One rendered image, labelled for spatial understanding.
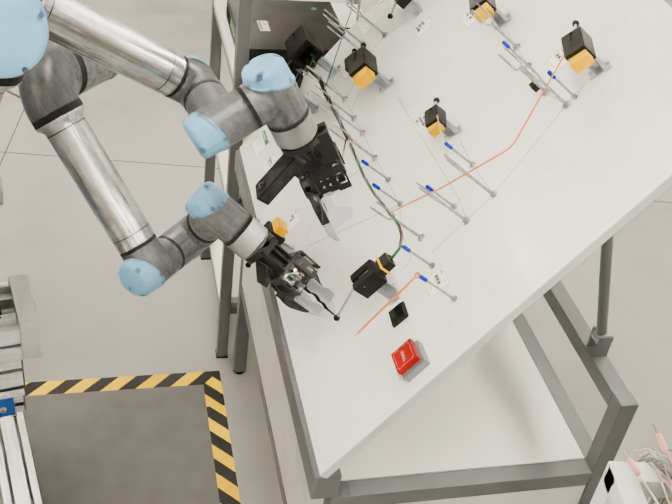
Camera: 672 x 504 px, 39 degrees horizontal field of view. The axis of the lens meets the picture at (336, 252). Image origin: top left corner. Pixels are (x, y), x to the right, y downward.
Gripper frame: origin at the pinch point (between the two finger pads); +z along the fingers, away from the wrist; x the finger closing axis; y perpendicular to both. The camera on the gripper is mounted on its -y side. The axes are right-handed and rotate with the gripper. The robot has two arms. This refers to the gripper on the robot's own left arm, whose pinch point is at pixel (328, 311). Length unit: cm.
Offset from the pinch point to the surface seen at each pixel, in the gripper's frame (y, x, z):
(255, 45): -69, 69, -40
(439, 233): 13.6, 22.7, 5.2
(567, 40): 41, 55, -6
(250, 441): -113, -11, 40
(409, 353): 21.4, -3.2, 10.2
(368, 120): -23, 51, -12
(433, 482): 3.9, -14.1, 37.5
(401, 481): 1.9, -17.6, 32.4
